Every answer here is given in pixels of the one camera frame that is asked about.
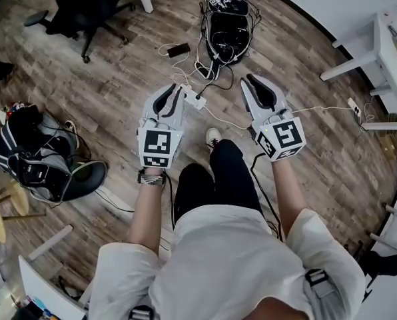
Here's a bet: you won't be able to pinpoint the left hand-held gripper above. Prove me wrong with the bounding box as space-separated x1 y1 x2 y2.
137 83 187 170

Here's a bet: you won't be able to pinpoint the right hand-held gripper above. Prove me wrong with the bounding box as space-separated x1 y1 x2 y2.
240 73 308 163

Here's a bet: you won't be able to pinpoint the person's left forearm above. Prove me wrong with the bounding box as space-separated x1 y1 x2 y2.
127 167 168 250

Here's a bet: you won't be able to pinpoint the person's right forearm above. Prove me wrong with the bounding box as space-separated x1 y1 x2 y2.
270 159 308 243

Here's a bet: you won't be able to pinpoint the black power bank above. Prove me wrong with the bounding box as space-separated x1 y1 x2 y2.
194 61 212 79

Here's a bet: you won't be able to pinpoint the small white power strip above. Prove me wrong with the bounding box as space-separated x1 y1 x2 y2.
346 97 363 117

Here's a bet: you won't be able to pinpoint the black phone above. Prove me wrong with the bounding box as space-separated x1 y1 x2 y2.
166 42 192 59

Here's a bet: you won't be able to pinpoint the person's white shoe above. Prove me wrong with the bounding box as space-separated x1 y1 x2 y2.
205 127 223 150

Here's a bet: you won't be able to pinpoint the open black backpack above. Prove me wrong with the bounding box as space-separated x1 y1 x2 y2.
202 0 253 67

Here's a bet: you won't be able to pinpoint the person's black trousers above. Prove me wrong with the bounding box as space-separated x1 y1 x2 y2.
173 139 264 228

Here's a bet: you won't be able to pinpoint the black office chair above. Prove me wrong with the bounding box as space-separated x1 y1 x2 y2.
24 0 137 65

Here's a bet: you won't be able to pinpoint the white table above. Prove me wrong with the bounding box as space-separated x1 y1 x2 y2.
319 11 397 97

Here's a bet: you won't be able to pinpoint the grey and black backpack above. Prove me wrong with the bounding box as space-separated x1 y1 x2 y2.
0 104 108 203

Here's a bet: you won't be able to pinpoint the person's white shirt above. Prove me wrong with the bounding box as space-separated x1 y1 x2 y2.
88 205 366 320

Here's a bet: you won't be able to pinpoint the white chair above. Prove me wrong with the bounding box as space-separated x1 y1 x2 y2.
369 203 397 253

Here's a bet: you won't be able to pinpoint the black bag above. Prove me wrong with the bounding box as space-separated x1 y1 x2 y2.
364 249 397 277

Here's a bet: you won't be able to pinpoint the white desk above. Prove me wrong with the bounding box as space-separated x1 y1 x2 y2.
17 224 88 320

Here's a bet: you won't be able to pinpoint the white power strip cable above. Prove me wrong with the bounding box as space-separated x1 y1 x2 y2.
202 106 253 130

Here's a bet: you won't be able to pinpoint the long white cable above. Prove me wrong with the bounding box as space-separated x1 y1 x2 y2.
292 105 353 113

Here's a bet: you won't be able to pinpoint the metal wrist bracelet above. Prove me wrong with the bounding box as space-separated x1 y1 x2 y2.
137 168 167 187

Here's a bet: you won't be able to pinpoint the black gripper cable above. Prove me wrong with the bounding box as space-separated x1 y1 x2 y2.
249 151 284 243

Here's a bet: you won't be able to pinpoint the grey shoulder strap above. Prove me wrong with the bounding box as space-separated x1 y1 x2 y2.
302 267 340 320

